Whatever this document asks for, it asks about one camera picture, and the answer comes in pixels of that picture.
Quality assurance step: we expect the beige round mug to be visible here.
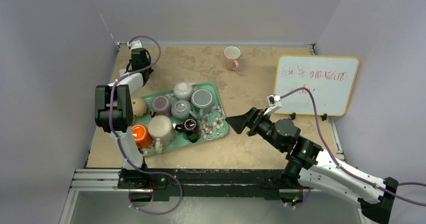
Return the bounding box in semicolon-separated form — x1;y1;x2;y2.
132;97;148;117

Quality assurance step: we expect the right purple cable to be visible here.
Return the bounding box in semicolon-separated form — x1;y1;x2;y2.
279;87;426;210

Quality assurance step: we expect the grey-blue speckled round mug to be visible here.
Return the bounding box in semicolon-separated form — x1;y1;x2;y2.
171;100;197;121

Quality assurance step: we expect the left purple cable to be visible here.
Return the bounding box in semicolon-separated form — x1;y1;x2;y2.
109;35;184;216

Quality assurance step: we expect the orange mug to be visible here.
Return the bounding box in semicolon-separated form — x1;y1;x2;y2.
132;125;154;149

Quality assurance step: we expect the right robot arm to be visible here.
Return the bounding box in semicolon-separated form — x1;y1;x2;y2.
225;107;398;223

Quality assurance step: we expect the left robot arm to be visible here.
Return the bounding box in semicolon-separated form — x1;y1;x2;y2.
94;47;152;189

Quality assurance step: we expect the purple cable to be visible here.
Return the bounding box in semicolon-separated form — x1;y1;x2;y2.
109;35;184;216
279;87;426;210

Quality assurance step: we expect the green floral tray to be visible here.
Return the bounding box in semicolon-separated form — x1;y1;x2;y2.
133;82;229;156

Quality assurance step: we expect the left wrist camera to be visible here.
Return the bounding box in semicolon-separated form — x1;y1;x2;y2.
127;40;143;51

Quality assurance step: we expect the yellow framed whiteboard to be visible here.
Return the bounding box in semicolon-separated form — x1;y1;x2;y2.
274;55;360;116

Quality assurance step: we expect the black mug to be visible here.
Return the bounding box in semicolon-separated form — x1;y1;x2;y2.
174;119;199;143

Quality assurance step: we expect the white speckled round mug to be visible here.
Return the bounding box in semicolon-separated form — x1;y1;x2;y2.
173;81;197;101

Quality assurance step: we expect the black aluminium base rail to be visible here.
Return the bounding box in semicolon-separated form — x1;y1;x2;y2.
68;167;334;203

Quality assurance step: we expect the grey flat-bottom mug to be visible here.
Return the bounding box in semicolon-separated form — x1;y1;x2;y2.
191;89;213;118

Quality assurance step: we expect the pink faceted mug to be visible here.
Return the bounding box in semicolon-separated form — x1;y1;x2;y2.
224;46;241;71

